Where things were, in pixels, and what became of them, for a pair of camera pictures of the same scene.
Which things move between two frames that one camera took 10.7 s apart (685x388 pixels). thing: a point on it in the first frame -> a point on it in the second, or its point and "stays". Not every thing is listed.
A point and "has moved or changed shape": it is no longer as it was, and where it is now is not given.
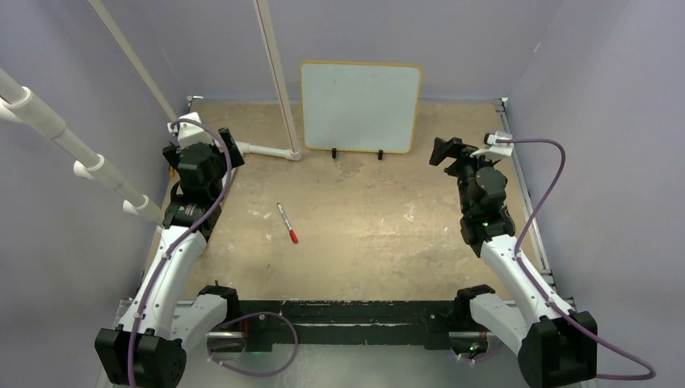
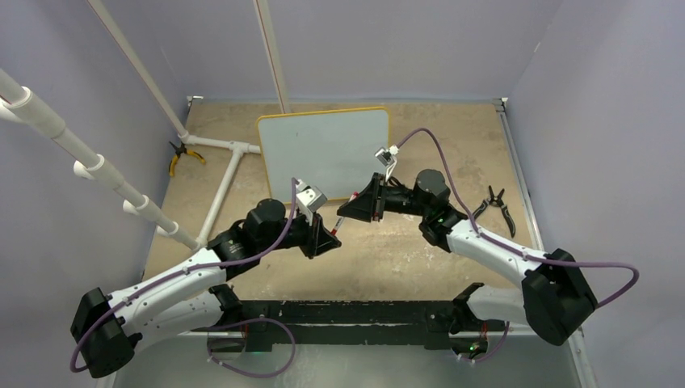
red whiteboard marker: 292,234 has moved or changed shape
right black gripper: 455,149 -> 367,204
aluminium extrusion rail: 532,219 stays
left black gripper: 235,160 -> 317,241
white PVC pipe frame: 18,106 stays
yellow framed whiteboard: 358,107 -> 334,152
